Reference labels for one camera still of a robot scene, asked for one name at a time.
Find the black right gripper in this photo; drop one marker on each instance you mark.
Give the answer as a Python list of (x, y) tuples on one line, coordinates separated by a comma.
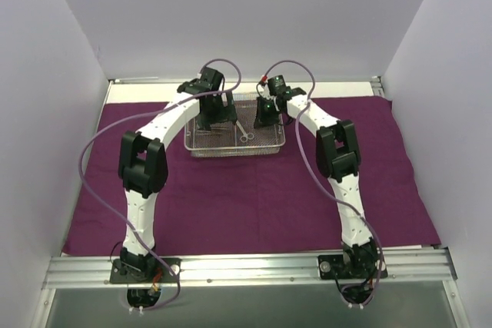
[(267, 115)]

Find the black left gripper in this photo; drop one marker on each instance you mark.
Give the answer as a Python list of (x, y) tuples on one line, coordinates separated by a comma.
[(217, 115)]

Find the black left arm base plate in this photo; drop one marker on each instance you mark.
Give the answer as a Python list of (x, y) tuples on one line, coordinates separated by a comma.
[(152, 271)]

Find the aluminium rail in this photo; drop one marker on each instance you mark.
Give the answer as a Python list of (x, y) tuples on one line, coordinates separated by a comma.
[(401, 265), (377, 86)]

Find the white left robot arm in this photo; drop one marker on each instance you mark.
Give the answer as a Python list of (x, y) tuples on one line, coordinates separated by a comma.
[(143, 165)]

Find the aluminium right side rail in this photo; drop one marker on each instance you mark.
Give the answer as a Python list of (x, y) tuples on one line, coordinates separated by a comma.
[(377, 86)]

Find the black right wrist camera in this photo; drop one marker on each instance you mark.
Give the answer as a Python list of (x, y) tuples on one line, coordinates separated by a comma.
[(277, 85)]

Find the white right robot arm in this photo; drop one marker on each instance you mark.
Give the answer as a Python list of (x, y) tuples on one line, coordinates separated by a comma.
[(338, 160)]

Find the metal mesh instrument tray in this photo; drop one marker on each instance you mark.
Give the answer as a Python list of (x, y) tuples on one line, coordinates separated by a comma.
[(267, 140)]

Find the aluminium front rail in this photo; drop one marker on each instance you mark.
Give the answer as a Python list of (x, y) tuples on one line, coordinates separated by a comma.
[(401, 265)]

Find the purple cloth wrap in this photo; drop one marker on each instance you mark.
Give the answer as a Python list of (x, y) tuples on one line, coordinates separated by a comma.
[(257, 204)]

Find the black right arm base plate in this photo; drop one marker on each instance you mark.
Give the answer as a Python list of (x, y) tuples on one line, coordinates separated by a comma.
[(346, 264)]

